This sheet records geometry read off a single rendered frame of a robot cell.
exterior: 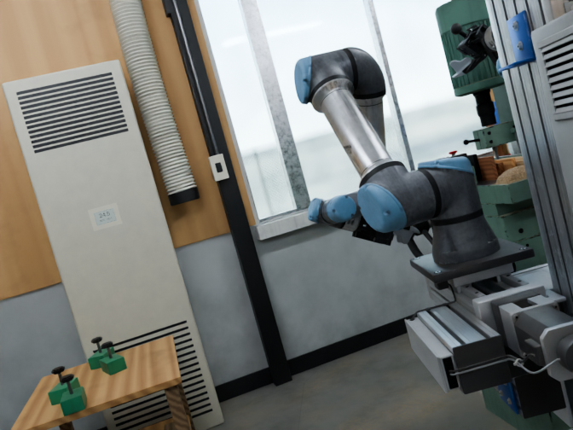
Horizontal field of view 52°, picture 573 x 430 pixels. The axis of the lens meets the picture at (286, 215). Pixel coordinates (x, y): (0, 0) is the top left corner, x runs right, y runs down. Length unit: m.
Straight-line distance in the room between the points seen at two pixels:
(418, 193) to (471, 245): 0.17
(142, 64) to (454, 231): 2.02
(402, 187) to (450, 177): 0.11
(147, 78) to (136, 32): 0.23
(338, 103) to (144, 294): 1.66
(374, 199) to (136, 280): 1.75
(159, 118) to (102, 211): 0.54
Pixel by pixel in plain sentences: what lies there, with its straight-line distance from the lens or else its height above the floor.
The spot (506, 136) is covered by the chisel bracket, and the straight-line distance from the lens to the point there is 2.16.
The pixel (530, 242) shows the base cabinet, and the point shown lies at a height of 0.69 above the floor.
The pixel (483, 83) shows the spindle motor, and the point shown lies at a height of 1.21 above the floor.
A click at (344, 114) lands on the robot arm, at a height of 1.21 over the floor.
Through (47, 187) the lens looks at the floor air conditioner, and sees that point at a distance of 2.83.
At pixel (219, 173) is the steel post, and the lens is 3.04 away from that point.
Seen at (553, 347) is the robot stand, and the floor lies 0.74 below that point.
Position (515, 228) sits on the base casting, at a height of 0.75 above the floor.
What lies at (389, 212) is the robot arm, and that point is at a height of 0.97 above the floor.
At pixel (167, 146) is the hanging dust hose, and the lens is 2.94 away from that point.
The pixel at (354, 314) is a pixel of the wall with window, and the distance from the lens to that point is 3.41.
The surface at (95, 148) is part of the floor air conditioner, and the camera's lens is 2.83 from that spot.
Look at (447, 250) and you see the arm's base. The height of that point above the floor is 0.85.
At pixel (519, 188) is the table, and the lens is 1.87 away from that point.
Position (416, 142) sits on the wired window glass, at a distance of 3.63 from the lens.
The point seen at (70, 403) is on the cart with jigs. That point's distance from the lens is 2.13.
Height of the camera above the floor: 1.13
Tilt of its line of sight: 5 degrees down
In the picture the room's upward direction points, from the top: 15 degrees counter-clockwise
